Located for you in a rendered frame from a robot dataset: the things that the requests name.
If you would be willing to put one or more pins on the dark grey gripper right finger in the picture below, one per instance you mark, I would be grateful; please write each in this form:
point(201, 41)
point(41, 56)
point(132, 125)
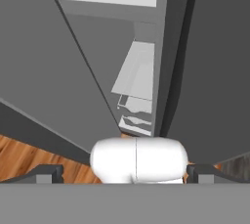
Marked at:
point(201, 170)

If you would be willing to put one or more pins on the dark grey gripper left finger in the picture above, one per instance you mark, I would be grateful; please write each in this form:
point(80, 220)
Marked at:
point(49, 171)

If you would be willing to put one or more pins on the white rounded cylinder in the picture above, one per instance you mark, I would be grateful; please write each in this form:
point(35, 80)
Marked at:
point(140, 159)

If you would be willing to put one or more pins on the white fridge drawer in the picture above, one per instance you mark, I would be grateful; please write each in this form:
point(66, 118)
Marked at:
point(133, 126)
point(138, 105)

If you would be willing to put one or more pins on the grey fridge door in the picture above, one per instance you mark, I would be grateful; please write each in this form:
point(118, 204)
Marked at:
point(42, 71)
point(215, 71)

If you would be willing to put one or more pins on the pale glass fridge shelf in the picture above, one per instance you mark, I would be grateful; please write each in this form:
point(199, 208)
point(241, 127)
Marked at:
point(135, 74)

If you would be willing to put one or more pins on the grey fridge cabinet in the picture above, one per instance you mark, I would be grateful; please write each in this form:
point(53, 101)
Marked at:
point(97, 38)

